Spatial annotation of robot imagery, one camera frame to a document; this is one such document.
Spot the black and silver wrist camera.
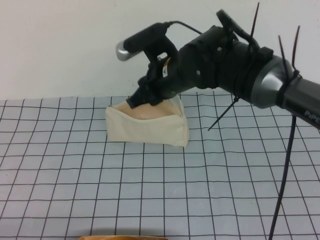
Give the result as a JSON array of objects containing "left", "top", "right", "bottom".
[{"left": 115, "top": 21, "right": 179, "bottom": 66}]

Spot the thick black hanging cable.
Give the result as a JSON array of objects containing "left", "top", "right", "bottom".
[{"left": 268, "top": 113, "right": 298, "bottom": 240}]

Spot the cream fabric pencil case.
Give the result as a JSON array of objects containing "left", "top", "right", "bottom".
[{"left": 105, "top": 96, "right": 189, "bottom": 147}]

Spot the thin black camera cable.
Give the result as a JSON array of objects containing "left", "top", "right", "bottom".
[{"left": 166, "top": 20, "right": 204, "bottom": 35}]

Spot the blue grid-pattern table mat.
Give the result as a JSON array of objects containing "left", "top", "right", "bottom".
[{"left": 0, "top": 89, "right": 320, "bottom": 240}]

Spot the black zip tie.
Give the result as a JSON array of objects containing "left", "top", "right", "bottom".
[
  {"left": 289, "top": 24, "right": 301, "bottom": 76},
  {"left": 206, "top": 96, "right": 241, "bottom": 132},
  {"left": 277, "top": 35, "right": 293, "bottom": 68},
  {"left": 246, "top": 1, "right": 261, "bottom": 83}
]

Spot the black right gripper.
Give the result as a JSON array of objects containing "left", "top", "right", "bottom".
[{"left": 127, "top": 51, "right": 193, "bottom": 110}]

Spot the orange-brown curved object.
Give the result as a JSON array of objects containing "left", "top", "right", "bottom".
[{"left": 76, "top": 234, "right": 167, "bottom": 240}]

